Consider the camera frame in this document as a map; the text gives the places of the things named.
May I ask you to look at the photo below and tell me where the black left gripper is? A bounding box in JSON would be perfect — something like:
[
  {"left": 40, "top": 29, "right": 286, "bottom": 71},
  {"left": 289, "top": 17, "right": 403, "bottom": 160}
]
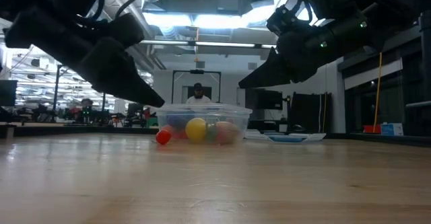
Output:
[{"left": 2, "top": 2, "right": 166, "bottom": 108}]

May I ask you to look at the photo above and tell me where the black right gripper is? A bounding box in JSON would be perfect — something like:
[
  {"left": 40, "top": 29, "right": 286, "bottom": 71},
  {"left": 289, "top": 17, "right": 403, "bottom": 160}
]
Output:
[{"left": 238, "top": 3, "right": 387, "bottom": 90}]

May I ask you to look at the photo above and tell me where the green toy vegetable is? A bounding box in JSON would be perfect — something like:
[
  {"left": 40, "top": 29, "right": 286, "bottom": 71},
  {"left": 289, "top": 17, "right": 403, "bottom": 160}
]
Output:
[{"left": 205, "top": 124, "right": 218, "bottom": 143}]

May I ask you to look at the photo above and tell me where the yellow toy lemon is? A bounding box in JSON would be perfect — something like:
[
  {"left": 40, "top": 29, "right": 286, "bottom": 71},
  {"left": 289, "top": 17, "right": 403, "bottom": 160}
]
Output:
[{"left": 185, "top": 117, "right": 208, "bottom": 143}]

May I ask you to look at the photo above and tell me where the clear plastic tupperware container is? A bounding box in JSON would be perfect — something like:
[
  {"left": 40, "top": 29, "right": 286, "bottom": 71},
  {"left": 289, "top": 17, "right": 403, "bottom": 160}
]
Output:
[{"left": 155, "top": 103, "right": 254, "bottom": 146}]

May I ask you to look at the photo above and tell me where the black computer monitor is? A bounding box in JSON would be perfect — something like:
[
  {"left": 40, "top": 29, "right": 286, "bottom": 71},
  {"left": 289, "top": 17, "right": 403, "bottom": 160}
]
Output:
[
  {"left": 0, "top": 79, "right": 18, "bottom": 108},
  {"left": 245, "top": 88, "right": 284, "bottom": 111}
]

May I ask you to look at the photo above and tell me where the person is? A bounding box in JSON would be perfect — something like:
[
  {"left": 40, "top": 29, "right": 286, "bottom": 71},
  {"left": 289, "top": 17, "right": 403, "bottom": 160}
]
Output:
[
  {"left": 185, "top": 82, "right": 212, "bottom": 105},
  {"left": 69, "top": 98, "right": 108, "bottom": 124}
]

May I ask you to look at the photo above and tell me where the black standing panel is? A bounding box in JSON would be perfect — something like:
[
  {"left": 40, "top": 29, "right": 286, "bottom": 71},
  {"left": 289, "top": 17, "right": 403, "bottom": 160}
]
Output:
[{"left": 289, "top": 91, "right": 333, "bottom": 134}]

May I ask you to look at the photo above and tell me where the long ceiling light bar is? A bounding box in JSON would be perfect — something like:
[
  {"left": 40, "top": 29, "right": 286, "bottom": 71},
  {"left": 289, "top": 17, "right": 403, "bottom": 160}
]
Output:
[{"left": 138, "top": 39, "right": 277, "bottom": 49}]

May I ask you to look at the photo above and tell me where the clear lid blue seal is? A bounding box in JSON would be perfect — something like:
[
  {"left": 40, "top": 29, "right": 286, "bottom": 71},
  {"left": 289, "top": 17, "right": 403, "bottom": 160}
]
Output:
[{"left": 244, "top": 128, "right": 327, "bottom": 144}]

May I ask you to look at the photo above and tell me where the red toy cherry tomato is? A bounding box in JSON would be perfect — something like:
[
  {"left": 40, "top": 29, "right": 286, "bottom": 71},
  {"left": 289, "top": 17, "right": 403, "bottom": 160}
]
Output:
[{"left": 155, "top": 129, "right": 172, "bottom": 146}]

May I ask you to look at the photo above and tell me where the red plastic bin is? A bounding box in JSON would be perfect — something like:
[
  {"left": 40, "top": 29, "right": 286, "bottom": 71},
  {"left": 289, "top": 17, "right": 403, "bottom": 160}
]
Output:
[{"left": 362, "top": 124, "right": 382, "bottom": 135}]

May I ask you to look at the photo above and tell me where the blue and white box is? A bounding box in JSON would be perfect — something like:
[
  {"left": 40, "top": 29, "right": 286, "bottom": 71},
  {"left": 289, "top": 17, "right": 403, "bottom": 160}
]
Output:
[{"left": 380, "top": 122, "right": 404, "bottom": 137}]

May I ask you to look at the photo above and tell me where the black rig frame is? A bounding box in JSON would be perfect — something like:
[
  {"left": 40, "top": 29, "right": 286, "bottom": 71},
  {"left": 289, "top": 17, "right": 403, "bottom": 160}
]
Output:
[
  {"left": 170, "top": 69, "right": 222, "bottom": 105},
  {"left": 52, "top": 63, "right": 108, "bottom": 123}
]

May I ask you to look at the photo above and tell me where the black aluminium table frame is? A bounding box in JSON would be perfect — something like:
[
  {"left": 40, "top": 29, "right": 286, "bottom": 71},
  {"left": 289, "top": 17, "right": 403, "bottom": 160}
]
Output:
[{"left": 0, "top": 122, "right": 431, "bottom": 148}]

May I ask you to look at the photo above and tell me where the yellow hanging cable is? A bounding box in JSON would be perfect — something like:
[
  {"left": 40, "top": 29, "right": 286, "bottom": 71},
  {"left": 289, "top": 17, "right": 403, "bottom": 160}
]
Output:
[{"left": 372, "top": 51, "right": 384, "bottom": 134}]

